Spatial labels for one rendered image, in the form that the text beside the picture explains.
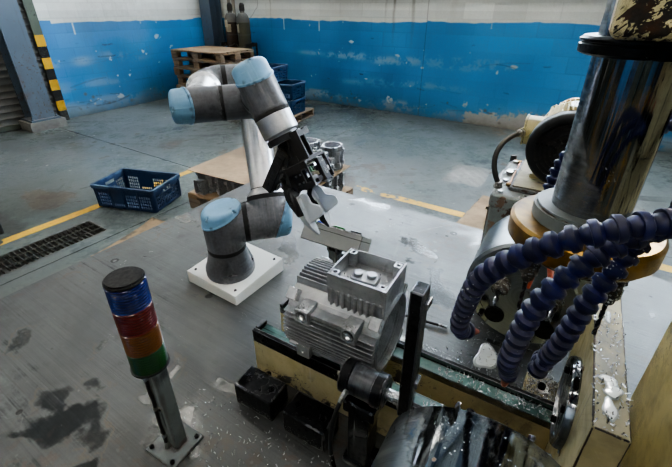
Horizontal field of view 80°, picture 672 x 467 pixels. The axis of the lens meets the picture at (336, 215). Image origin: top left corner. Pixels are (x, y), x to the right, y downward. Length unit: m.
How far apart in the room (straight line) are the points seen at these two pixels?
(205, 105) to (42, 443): 0.76
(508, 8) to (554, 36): 0.68
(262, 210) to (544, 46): 5.30
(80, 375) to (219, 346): 0.32
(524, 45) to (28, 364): 5.88
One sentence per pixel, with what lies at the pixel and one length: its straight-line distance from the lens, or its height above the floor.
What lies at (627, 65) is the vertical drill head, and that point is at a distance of 0.52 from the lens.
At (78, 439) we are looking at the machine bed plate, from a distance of 1.07.
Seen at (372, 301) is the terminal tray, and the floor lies 1.12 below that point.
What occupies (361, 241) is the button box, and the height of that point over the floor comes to 1.07.
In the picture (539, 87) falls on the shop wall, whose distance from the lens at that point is 6.15.
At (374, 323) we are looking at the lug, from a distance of 0.73.
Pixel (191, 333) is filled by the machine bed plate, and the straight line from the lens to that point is 1.19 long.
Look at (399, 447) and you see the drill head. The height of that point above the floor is 1.13.
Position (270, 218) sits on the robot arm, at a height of 1.04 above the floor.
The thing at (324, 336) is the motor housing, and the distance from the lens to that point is 0.79.
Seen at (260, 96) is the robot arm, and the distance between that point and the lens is 0.79.
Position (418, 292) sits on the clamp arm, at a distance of 0.54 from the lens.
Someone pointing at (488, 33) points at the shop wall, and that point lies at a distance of 6.23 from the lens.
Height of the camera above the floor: 1.59
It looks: 28 degrees down
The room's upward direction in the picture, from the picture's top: straight up
